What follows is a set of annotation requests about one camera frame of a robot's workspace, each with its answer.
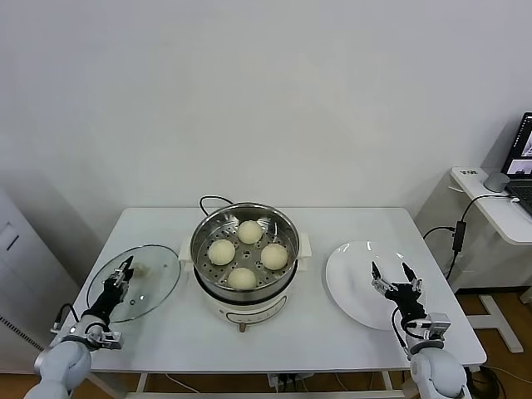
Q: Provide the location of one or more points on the stainless steel steamer basket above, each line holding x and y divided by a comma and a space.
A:
208, 232

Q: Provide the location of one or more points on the white steamed baozi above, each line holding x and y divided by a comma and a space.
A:
242, 278
250, 232
222, 252
274, 256

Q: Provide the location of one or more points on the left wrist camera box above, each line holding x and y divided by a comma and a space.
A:
109, 341

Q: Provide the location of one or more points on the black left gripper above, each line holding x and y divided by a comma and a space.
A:
107, 297

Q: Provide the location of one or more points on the white side desk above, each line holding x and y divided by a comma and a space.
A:
498, 220

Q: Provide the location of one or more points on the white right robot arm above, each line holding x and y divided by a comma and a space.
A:
438, 374

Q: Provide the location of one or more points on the white power strip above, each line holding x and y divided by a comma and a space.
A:
287, 380

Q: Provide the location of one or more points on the white table frame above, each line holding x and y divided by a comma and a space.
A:
141, 384

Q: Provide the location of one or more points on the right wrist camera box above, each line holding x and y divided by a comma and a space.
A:
436, 324

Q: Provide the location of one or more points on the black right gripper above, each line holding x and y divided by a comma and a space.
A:
409, 303

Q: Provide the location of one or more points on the white round plate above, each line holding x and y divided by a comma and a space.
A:
353, 287

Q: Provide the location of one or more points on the black open laptop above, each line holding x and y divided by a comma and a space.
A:
521, 145

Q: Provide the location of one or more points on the round glass pot lid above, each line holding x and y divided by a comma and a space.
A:
162, 287

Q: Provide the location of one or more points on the grey round speaker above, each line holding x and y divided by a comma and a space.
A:
496, 182

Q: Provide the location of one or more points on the cream electric cooker base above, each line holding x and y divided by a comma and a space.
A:
253, 309

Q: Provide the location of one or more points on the white cabinet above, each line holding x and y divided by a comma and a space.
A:
25, 270

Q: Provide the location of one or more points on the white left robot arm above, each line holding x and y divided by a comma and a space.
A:
62, 365

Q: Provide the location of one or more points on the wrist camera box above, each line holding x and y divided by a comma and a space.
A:
109, 341
436, 324

